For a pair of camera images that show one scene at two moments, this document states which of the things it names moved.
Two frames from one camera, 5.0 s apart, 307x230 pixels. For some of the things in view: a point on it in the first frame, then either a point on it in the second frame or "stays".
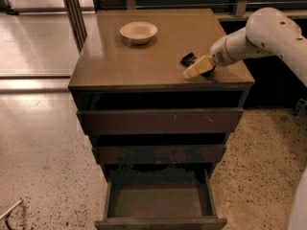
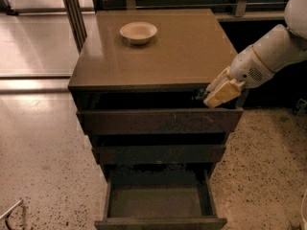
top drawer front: [161, 121] stays
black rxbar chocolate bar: [191, 58] to [198, 93]
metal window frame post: [72, 3] stays
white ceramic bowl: [138, 32] stays
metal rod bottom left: [7, 213] stays
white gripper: [219, 53] to [247, 68]
